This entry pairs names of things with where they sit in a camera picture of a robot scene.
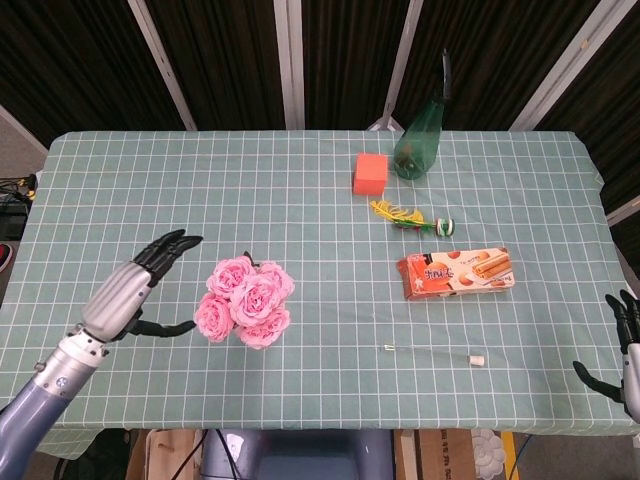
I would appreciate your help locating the red shoe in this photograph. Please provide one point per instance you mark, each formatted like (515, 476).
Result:
(5, 256)

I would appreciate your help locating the glass tube with white cap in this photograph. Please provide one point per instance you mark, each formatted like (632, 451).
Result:
(430, 353)

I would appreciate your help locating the white partition frame post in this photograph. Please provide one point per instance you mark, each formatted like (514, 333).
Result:
(560, 75)
(162, 65)
(290, 65)
(397, 75)

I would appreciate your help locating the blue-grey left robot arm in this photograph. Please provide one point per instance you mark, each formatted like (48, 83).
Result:
(45, 390)

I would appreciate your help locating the brown cardboard box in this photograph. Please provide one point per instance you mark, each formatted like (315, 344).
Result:
(440, 457)

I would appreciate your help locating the green spray bottle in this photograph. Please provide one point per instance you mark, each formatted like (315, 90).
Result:
(417, 145)

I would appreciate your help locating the green checked tablecloth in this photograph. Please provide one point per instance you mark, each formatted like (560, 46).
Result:
(320, 390)

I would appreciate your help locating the dark pleated curtain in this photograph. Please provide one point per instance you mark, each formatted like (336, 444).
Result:
(225, 60)

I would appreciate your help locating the orange cube block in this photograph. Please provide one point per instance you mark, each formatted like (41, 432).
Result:
(371, 172)

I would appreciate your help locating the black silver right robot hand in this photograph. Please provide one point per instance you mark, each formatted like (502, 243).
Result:
(632, 380)

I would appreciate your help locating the pink artificial flower bouquet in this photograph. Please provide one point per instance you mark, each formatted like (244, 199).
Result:
(250, 300)

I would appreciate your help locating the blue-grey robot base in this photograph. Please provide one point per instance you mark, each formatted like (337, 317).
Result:
(300, 457)

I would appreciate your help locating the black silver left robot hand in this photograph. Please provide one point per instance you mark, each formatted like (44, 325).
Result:
(115, 300)

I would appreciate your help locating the yellow green feather toy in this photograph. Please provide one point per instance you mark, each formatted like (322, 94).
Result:
(407, 220)

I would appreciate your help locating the orange biscuit box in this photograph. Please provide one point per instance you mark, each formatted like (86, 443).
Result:
(450, 275)

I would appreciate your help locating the light wooden board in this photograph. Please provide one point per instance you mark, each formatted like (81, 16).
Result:
(165, 455)

